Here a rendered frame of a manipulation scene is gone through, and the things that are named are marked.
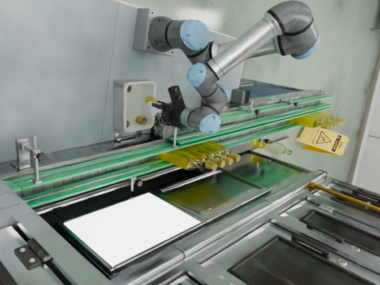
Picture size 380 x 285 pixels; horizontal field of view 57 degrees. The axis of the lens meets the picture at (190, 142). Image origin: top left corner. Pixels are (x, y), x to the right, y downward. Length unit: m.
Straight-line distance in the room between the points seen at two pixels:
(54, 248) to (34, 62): 0.91
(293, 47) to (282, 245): 0.74
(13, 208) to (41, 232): 0.11
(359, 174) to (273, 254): 6.45
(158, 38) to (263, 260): 0.97
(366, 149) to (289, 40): 6.30
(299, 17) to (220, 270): 0.88
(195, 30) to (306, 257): 0.95
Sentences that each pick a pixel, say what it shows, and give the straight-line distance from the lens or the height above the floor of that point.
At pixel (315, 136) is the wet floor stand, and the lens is 4.95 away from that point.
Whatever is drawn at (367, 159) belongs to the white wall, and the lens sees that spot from 7.60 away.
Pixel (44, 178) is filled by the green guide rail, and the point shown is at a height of 0.94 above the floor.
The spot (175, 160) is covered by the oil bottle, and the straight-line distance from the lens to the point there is 1.60.
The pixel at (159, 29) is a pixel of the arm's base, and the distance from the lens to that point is 1.53.
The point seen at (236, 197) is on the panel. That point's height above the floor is 1.26.
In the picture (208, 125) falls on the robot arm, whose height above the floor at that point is 1.27.
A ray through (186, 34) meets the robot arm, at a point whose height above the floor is 1.05.
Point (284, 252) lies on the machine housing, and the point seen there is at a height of 1.59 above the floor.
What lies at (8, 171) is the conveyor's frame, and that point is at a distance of 1.36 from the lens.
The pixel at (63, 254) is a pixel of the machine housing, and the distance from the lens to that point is 0.61.
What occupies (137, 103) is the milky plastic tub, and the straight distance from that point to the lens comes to 1.66.
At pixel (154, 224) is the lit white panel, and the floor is 1.20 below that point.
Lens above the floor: 2.05
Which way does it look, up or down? 40 degrees down
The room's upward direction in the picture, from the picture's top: 111 degrees clockwise
